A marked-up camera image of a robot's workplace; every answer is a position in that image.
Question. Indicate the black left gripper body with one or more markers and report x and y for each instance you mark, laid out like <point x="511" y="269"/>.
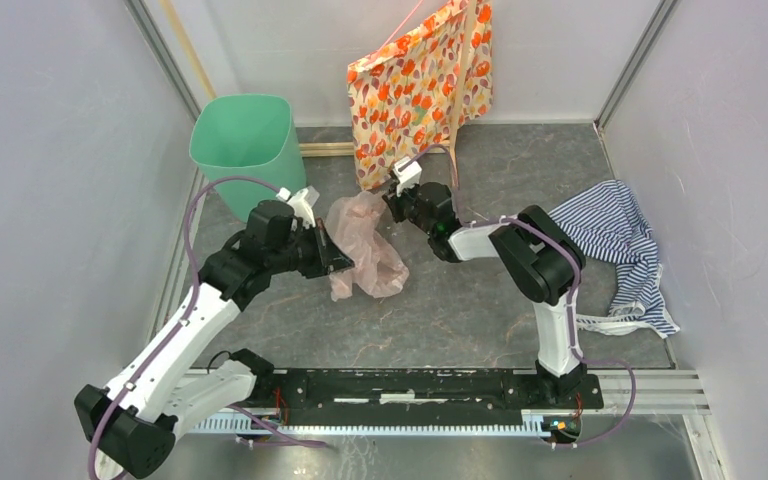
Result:
<point x="308" y="250"/>

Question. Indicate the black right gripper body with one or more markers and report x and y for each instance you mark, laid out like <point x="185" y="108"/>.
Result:
<point x="405" y="207"/>

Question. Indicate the pink plastic trash bag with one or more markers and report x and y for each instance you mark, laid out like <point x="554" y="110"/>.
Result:
<point x="378" y="269"/>

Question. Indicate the green plastic trash bin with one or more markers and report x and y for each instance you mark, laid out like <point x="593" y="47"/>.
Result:
<point x="250" y="135"/>

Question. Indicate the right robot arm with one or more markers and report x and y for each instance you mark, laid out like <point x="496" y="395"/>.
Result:
<point x="543" y="262"/>

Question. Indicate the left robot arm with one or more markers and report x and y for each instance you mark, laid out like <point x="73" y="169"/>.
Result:
<point x="137" y="417"/>

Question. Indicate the floral orange fabric bag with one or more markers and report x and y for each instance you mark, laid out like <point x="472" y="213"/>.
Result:
<point x="400" y="96"/>

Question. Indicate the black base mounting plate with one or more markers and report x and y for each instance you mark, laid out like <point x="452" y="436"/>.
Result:
<point x="419" y="397"/>

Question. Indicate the blue white striped cloth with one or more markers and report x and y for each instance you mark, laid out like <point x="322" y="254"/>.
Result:
<point x="607" y="224"/>

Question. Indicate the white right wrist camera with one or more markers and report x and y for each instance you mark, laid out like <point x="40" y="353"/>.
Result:
<point x="406" y="173"/>

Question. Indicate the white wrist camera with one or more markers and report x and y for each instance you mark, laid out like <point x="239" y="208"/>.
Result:
<point x="406" y="173"/>
<point x="302" y="203"/>

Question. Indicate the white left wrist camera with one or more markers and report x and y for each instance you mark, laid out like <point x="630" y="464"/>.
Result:
<point x="302" y="203"/>

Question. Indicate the wooden stick frame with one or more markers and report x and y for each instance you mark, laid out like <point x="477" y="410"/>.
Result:
<point x="334" y="149"/>

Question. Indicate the white slotted cable duct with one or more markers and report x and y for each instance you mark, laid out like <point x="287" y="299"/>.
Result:
<point x="239" y="424"/>

